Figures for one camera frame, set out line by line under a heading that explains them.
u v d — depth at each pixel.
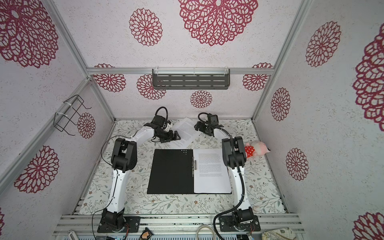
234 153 0.74
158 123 0.88
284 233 0.69
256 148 0.97
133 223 0.73
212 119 0.91
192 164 0.95
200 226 0.73
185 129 1.14
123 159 0.63
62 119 0.73
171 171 0.92
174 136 0.96
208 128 0.90
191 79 0.95
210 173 0.92
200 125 1.01
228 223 0.73
